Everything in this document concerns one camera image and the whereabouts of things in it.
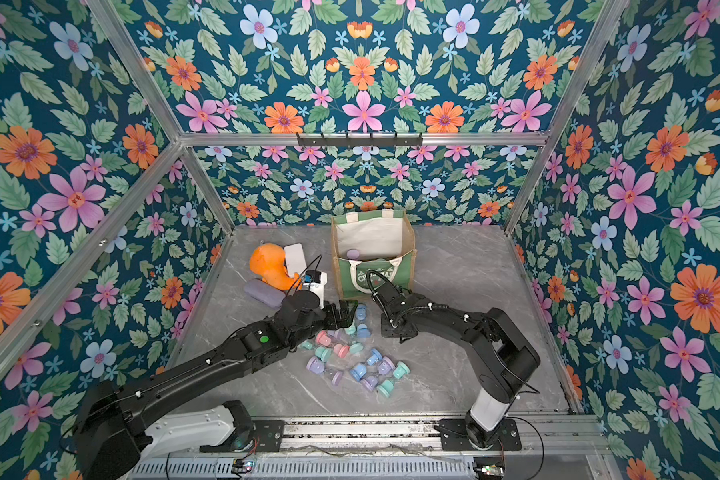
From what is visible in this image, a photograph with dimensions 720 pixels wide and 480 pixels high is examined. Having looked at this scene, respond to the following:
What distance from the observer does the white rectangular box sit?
1034 mm

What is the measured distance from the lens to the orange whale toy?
101 cm

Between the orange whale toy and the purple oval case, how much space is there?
0.02 m

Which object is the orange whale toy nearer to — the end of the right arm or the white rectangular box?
the white rectangular box

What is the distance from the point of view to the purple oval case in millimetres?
977

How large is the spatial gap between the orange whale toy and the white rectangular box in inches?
0.6
